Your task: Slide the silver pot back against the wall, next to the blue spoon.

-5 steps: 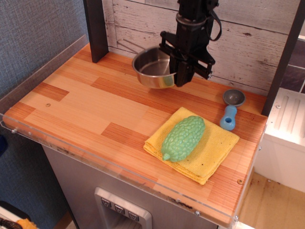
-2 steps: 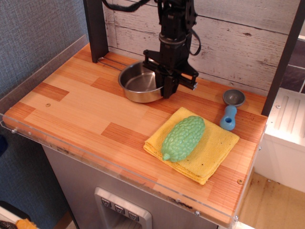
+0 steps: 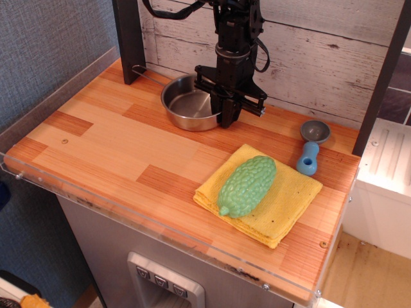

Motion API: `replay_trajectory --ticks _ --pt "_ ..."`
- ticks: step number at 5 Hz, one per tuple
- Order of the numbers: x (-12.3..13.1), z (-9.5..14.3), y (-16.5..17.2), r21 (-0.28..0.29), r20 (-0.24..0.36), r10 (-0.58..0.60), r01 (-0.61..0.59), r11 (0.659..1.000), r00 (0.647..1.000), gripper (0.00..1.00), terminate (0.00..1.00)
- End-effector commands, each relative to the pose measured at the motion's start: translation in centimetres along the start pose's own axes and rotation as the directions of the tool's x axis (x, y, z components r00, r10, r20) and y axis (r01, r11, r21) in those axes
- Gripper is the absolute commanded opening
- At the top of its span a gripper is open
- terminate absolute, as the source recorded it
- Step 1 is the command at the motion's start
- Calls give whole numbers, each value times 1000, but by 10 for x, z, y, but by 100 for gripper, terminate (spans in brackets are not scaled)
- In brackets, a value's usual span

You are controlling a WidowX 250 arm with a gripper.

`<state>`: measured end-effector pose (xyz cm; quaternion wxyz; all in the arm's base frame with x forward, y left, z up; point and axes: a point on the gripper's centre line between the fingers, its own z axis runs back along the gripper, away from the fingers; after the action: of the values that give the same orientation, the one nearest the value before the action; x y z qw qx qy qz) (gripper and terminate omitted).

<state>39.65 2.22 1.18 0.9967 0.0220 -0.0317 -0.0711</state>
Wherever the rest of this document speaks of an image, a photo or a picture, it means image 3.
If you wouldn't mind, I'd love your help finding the dark upright post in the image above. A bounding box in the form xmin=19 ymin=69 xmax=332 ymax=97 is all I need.
xmin=112 ymin=0 xmax=146 ymax=85
xmin=352 ymin=0 xmax=410 ymax=157

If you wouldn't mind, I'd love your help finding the clear acrylic left guard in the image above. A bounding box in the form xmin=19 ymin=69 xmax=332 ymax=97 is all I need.
xmin=0 ymin=46 xmax=121 ymax=154

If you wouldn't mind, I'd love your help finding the silver steel pot with handle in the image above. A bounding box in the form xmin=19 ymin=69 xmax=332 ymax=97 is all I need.
xmin=132 ymin=65 xmax=220 ymax=132

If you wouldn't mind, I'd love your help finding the folded yellow cloth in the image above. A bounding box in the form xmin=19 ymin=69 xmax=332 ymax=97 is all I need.
xmin=193 ymin=144 xmax=322 ymax=249

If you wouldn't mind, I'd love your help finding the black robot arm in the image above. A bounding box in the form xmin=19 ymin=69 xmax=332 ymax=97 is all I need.
xmin=195 ymin=1 xmax=270 ymax=128

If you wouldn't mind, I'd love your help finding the dark left upright post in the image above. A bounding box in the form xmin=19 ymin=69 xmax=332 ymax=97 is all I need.
xmin=112 ymin=0 xmax=146 ymax=85

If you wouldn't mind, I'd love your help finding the blue and grey toy scoop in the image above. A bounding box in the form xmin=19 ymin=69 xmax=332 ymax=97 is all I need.
xmin=296 ymin=120 xmax=331 ymax=176

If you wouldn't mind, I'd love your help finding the black cable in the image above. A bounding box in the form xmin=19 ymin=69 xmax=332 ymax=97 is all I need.
xmin=141 ymin=0 xmax=206 ymax=19

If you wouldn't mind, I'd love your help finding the yellow black object bottom left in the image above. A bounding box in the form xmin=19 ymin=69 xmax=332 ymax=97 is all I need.
xmin=1 ymin=270 xmax=51 ymax=308

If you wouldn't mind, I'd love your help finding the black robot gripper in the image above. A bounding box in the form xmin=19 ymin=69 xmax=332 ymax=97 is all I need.
xmin=195 ymin=54 xmax=267 ymax=128

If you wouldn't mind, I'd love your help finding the silver toy fridge cabinet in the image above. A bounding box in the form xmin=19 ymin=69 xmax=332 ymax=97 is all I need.
xmin=58 ymin=197 xmax=293 ymax=307

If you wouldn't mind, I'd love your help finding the green bitter melon toy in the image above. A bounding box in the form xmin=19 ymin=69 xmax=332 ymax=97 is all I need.
xmin=217 ymin=155 xmax=277 ymax=218

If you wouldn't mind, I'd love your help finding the dark right upright post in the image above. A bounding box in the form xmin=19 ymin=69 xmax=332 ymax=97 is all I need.
xmin=352 ymin=0 xmax=410 ymax=157

